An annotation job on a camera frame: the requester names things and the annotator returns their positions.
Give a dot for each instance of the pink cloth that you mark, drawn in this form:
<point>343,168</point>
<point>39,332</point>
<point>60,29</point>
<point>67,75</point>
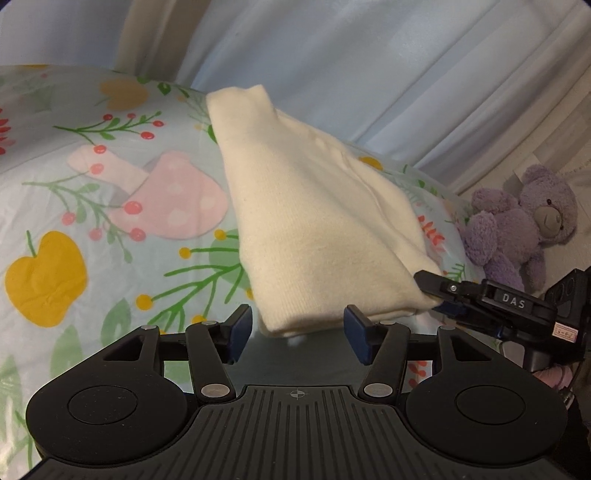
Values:
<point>556,377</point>

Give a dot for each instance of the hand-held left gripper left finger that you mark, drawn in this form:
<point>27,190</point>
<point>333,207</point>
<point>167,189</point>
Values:
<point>240,332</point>

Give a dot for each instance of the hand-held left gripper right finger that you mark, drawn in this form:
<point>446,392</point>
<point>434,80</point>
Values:
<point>358,333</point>

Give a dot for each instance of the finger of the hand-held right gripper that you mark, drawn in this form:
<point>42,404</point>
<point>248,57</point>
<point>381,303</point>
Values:
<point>448,288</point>
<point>461,314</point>

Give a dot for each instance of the cream knit sweater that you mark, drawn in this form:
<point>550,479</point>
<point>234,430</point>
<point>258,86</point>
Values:
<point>304,207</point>

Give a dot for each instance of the white curtain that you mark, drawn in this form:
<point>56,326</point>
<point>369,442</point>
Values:
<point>369,69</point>

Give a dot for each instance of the purple teddy bear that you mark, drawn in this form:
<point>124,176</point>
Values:
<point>512,226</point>

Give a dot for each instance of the floral printed bedsheet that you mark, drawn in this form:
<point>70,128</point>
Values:
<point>92,207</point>

